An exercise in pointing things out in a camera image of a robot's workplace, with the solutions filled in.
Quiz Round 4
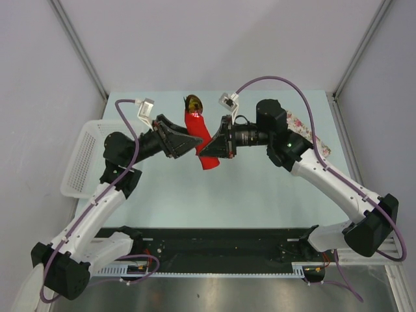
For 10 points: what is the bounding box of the red paper napkin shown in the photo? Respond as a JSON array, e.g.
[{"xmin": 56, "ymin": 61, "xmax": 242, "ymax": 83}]
[{"xmin": 185, "ymin": 112, "xmax": 220, "ymax": 170}]

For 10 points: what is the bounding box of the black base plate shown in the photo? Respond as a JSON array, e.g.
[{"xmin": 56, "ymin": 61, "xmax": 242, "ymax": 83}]
[{"xmin": 119, "ymin": 226, "xmax": 324, "ymax": 272}]

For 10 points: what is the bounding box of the iridescent spoon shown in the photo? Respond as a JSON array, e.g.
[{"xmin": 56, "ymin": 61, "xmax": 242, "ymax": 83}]
[{"xmin": 183, "ymin": 94, "xmax": 203, "ymax": 117}]

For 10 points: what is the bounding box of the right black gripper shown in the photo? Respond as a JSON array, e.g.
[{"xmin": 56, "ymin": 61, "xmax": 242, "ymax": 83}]
[{"xmin": 200, "ymin": 115, "xmax": 272, "ymax": 159}]

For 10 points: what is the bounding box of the floral tray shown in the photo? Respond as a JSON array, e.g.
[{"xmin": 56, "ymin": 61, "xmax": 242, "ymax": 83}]
[{"xmin": 286, "ymin": 110, "xmax": 332, "ymax": 157}]

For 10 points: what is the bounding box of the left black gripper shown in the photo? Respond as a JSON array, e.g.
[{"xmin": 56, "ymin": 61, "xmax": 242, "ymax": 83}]
[{"xmin": 125, "ymin": 114, "xmax": 202, "ymax": 166}]

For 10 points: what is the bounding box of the right aluminium frame post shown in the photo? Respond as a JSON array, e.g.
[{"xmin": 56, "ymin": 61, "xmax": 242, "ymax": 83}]
[{"xmin": 331, "ymin": 0, "xmax": 395, "ymax": 100}]

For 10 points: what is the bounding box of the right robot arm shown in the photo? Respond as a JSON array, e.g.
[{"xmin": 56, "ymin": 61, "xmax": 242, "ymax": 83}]
[{"xmin": 200, "ymin": 99, "xmax": 398, "ymax": 261}]

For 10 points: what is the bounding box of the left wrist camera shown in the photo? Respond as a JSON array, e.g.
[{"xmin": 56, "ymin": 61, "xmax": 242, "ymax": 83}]
[{"xmin": 135, "ymin": 98, "xmax": 154, "ymax": 129}]

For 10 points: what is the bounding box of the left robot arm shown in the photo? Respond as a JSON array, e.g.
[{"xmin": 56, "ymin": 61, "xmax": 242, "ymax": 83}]
[{"xmin": 31, "ymin": 114, "xmax": 203, "ymax": 300}]

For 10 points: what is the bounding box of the left aluminium frame post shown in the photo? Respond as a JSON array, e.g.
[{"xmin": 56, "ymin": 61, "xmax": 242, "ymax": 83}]
[{"xmin": 47, "ymin": 0, "xmax": 109, "ymax": 101}]

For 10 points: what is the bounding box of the aluminium frame post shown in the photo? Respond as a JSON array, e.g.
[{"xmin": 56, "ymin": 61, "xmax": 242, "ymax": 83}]
[
  {"xmin": 331, "ymin": 0, "xmax": 395, "ymax": 100},
  {"xmin": 47, "ymin": 0, "xmax": 109, "ymax": 101}
]

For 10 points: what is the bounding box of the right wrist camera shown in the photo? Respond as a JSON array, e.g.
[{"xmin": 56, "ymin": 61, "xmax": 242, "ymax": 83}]
[{"xmin": 218, "ymin": 92, "xmax": 239, "ymax": 124}]

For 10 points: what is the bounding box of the white plastic basket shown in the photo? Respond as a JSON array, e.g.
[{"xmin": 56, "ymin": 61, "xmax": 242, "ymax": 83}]
[{"xmin": 60, "ymin": 119, "xmax": 133, "ymax": 200}]

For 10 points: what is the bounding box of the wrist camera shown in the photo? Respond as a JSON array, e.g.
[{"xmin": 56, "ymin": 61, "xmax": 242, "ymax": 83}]
[
  {"xmin": 218, "ymin": 92, "xmax": 239, "ymax": 124},
  {"xmin": 135, "ymin": 98, "xmax": 154, "ymax": 129}
]

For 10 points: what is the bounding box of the white cable duct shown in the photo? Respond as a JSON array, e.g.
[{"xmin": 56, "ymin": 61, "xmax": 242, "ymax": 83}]
[{"xmin": 92, "ymin": 263, "xmax": 325, "ymax": 282}]

